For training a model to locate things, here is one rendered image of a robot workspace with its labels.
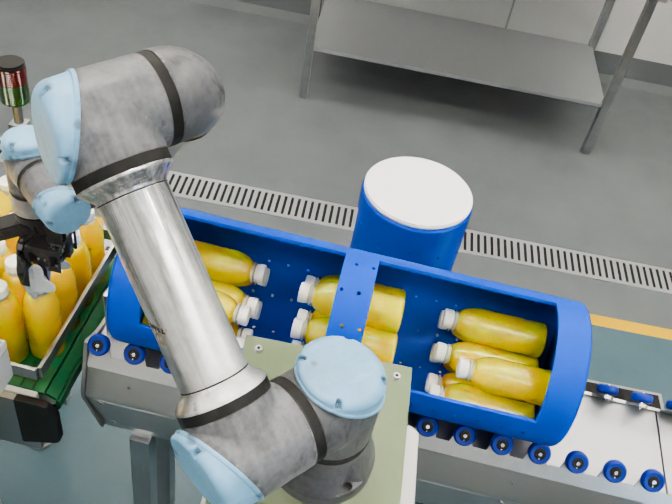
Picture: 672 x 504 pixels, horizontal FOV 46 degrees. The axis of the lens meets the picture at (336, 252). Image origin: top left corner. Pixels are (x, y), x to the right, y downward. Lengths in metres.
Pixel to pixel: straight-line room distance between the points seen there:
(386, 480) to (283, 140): 2.83
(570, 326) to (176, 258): 0.82
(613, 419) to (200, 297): 1.12
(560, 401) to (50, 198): 0.92
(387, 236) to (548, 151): 2.40
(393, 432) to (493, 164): 2.91
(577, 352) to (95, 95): 0.95
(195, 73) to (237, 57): 3.50
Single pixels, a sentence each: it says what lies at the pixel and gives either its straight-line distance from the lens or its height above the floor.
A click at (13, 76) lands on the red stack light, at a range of 1.89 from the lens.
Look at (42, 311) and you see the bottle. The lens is 1.61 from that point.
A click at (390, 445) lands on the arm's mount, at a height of 1.26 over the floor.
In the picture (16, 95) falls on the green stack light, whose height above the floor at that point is 1.19.
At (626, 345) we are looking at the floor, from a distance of 3.36.
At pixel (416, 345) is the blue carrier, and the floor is 0.98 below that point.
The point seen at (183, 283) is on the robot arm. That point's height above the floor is 1.59.
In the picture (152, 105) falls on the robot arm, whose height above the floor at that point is 1.73.
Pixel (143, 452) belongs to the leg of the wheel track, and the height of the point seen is 0.59.
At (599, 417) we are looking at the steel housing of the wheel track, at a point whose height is 0.93.
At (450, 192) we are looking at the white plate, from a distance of 2.00.
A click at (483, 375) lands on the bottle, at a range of 1.50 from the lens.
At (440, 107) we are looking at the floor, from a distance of 4.31.
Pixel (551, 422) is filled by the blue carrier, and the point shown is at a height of 1.11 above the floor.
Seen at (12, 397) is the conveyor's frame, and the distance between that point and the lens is 1.68.
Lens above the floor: 2.24
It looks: 43 degrees down
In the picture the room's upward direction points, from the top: 11 degrees clockwise
